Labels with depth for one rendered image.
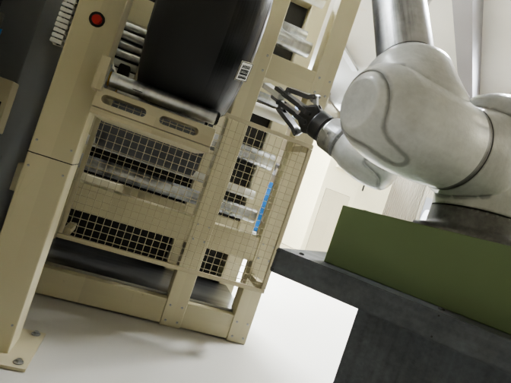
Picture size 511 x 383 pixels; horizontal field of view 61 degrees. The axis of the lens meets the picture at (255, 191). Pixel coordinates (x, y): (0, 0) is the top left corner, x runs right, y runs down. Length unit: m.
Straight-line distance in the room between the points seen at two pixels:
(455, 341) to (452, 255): 0.12
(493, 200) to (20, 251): 1.26
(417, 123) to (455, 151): 0.09
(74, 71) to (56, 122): 0.16
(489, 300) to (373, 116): 0.30
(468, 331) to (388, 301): 0.10
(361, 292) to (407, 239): 0.11
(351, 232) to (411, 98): 0.22
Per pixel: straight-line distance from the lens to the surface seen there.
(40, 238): 1.48
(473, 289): 0.70
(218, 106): 1.39
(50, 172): 1.45
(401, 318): 0.65
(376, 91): 0.68
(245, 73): 1.32
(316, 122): 1.13
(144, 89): 1.36
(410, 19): 0.86
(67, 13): 1.55
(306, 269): 0.68
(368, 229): 0.71
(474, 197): 0.82
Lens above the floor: 0.72
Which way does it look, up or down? level
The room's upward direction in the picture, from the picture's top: 19 degrees clockwise
